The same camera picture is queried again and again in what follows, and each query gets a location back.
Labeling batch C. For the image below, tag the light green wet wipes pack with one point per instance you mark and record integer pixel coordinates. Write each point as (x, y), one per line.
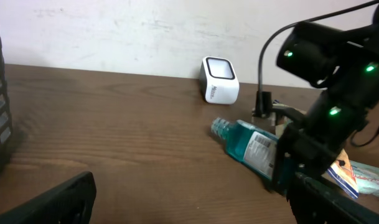
(367, 178)

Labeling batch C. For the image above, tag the white barcode scanner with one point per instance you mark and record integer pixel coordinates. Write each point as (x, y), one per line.
(218, 81)

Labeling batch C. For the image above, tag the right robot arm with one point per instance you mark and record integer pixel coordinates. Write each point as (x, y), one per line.
(345, 66)

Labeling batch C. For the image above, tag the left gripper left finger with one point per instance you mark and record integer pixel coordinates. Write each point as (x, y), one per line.
(69, 202)

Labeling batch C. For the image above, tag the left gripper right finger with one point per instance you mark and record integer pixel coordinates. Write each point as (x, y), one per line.
(314, 202)

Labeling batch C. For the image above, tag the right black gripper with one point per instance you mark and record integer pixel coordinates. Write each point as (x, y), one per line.
(311, 142)

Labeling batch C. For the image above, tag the teal mouthwash bottle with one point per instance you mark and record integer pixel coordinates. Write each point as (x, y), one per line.
(254, 148)

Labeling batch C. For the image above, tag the yellow snack bag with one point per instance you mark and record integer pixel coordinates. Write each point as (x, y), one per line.
(340, 171)

